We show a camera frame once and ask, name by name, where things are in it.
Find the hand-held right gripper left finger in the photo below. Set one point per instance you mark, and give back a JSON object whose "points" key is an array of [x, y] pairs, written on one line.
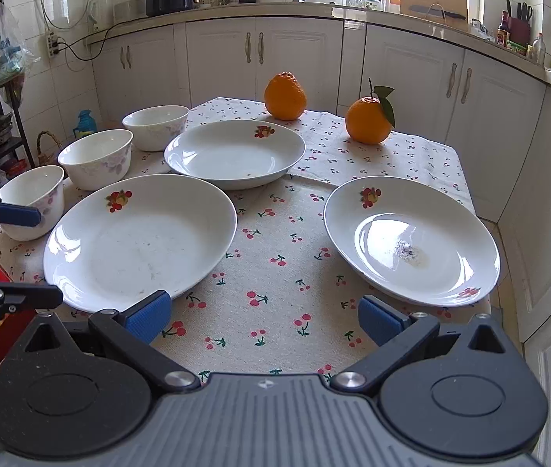
{"points": [[149, 317]]}

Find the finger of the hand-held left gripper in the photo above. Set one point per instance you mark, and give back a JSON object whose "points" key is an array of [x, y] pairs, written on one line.
{"points": [[15, 214], [8, 297]]}

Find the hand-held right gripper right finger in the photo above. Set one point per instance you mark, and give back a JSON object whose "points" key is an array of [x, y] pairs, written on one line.
{"points": [[377, 320]]}

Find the white floral bowl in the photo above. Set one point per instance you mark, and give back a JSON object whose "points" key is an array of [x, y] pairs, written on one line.
{"points": [[95, 165], [154, 131], [37, 189]]}

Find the large white fruit-print plate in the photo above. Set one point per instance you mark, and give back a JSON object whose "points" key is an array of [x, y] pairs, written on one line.
{"points": [[149, 243]]}

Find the red snack box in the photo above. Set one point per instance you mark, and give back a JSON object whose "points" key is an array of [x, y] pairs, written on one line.
{"points": [[8, 331]]}

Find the wicker basket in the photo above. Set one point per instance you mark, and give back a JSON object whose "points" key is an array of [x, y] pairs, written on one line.
{"points": [[54, 158]]}

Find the stained white fruit-print plate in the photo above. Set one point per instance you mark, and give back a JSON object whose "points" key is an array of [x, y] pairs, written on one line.
{"points": [[402, 233]]}

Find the blue thermos jug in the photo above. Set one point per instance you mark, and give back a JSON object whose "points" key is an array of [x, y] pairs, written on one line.
{"points": [[85, 124]]}

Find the cherry print tablecloth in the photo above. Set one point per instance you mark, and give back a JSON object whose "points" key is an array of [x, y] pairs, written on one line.
{"points": [[280, 233]]}

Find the blue print plastic bag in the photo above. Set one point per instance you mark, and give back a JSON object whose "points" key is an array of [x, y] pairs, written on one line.
{"points": [[8, 48]]}

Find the white power strip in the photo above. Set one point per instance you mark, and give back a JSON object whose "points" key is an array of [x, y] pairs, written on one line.
{"points": [[52, 44]]}

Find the orange with green leaf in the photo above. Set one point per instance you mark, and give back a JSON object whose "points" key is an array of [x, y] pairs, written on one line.
{"points": [[368, 121]]}

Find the white electric kettle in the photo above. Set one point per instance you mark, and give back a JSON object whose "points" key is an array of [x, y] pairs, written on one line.
{"points": [[99, 12]]}

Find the bumpy orange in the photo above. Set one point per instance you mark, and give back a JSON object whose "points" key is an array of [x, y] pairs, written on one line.
{"points": [[284, 97]]}

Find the white kitchen cabinets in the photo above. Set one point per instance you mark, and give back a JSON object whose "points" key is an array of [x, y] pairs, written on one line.
{"points": [[304, 58]]}

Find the clear plastic bottle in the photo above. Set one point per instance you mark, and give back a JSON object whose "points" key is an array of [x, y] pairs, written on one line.
{"points": [[539, 51]]}

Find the dark sauce bottle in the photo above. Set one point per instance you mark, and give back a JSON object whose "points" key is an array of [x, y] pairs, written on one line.
{"points": [[502, 31]]}

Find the dark red knife block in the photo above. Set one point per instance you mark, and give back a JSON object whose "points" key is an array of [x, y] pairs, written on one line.
{"points": [[518, 29]]}

